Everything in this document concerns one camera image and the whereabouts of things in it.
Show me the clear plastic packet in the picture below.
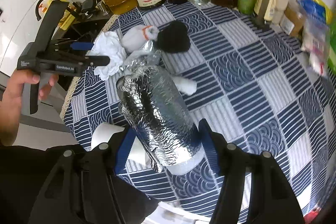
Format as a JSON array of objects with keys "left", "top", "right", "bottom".
[{"left": 301, "top": 17, "right": 329, "bottom": 77}]

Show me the black kitchen sink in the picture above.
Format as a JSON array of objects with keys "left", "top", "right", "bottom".
[{"left": 52, "top": 13, "right": 110, "bottom": 91}]

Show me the blue yellow packet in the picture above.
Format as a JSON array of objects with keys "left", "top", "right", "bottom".
[{"left": 297, "top": 0, "right": 333, "bottom": 25}]

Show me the white tissue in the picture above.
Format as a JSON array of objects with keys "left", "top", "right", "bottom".
[{"left": 87, "top": 31, "right": 126, "bottom": 81}]

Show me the person's left hand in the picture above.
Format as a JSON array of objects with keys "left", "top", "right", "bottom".
[{"left": 0, "top": 70, "right": 60, "bottom": 147}]

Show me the blue white patterned tablecloth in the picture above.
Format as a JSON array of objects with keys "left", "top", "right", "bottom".
[{"left": 62, "top": 2, "right": 335, "bottom": 219}]

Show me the white paper cup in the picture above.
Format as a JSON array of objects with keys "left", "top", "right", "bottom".
[{"left": 90, "top": 122, "right": 150, "bottom": 169}]

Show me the silver foil roll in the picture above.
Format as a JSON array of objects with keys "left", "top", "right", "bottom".
[{"left": 116, "top": 65, "right": 205, "bottom": 175}]

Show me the green snack bag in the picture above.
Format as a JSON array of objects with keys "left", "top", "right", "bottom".
[{"left": 327, "top": 22, "right": 336, "bottom": 75}]

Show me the small brown jar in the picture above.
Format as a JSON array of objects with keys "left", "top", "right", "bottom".
[{"left": 280, "top": 2, "right": 306, "bottom": 37}]

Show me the black sink faucet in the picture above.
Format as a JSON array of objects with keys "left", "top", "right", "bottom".
[{"left": 35, "top": 0, "right": 62, "bottom": 21}]

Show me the white sock orange band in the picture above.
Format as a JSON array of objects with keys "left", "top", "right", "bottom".
[
  {"left": 121, "top": 25, "right": 159, "bottom": 53},
  {"left": 172, "top": 76, "right": 197, "bottom": 96}
]

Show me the yellow dish soap bottle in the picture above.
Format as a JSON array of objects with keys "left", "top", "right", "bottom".
[{"left": 58, "top": 0, "right": 75, "bottom": 31}]

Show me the steel soap dispenser pump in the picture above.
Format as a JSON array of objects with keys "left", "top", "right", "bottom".
[{"left": 96, "top": 1, "right": 109, "bottom": 16}]

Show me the silver foil bag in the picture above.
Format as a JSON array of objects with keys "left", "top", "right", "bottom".
[{"left": 120, "top": 40, "right": 162, "bottom": 75}]

